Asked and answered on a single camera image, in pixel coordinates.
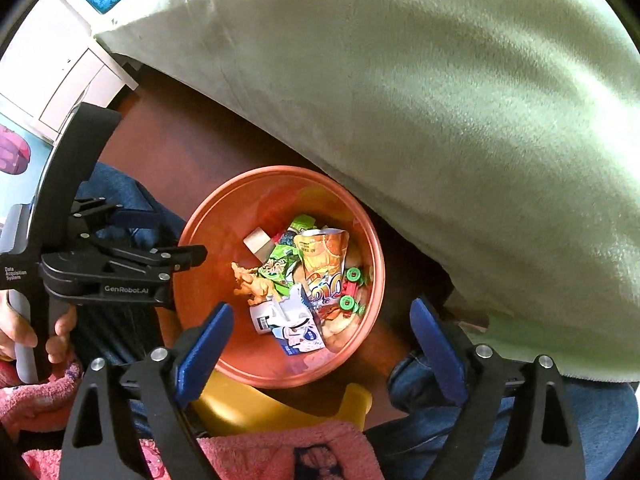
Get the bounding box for orange dinosaur toy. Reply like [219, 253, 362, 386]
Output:
[231, 261, 278, 307]

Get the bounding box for white nightstand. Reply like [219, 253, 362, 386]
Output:
[37, 0, 138, 136]

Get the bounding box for orange snack packet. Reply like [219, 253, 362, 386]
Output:
[294, 228, 351, 321]

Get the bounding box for person's left leg in jeans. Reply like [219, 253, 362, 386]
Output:
[75, 160, 188, 361]

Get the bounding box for orange round bin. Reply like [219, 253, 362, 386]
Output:
[177, 165, 386, 390]

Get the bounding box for pink printed towel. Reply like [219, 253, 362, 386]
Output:
[0, 360, 386, 480]

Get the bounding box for green snack wrapper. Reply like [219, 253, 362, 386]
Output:
[257, 215, 316, 301]

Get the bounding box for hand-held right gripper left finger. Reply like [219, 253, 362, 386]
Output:
[59, 302, 236, 480]

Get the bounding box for person's right leg in jeans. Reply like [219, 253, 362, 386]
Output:
[365, 350, 640, 480]

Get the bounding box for person's left hand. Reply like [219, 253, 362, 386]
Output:
[0, 292, 78, 365]

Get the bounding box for person's leg in jeans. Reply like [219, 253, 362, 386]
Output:
[75, 160, 188, 361]
[365, 350, 640, 480]

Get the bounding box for yellow plastic stool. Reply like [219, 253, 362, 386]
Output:
[192, 372, 373, 436]

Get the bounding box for red toy car green wheels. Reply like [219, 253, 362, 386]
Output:
[337, 267, 373, 317]

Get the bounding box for small wooden block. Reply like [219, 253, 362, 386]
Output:
[243, 227, 273, 256]

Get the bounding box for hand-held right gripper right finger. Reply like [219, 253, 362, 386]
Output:
[409, 297, 586, 480]

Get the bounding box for green bed blanket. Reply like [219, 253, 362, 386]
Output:
[92, 0, 640, 383]

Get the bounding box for white blue packet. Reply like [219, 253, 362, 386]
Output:
[272, 285, 326, 356]

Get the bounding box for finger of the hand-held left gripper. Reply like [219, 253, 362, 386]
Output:
[75, 199, 162, 233]
[92, 242, 208, 281]

